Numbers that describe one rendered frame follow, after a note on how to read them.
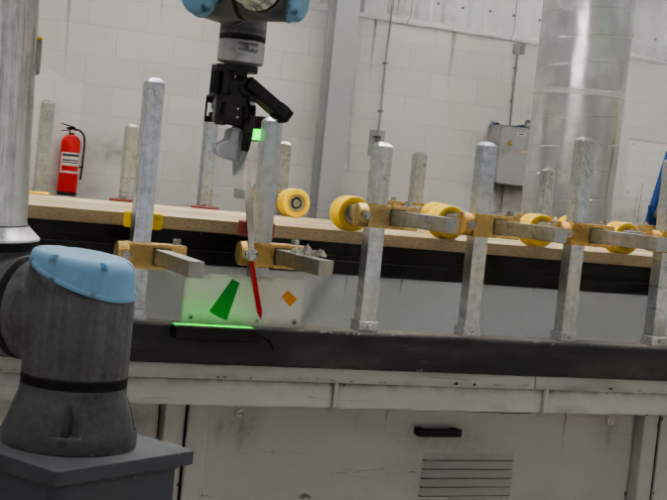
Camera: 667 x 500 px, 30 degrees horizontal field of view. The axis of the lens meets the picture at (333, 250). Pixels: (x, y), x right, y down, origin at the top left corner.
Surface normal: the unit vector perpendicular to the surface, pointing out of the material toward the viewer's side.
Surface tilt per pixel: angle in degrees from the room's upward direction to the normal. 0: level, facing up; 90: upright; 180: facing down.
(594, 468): 90
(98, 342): 90
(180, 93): 90
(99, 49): 90
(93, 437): 70
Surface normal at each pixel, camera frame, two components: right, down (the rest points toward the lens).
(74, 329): 0.10, 0.06
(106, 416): 0.72, -0.24
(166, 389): 0.38, 0.09
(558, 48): -0.66, -0.03
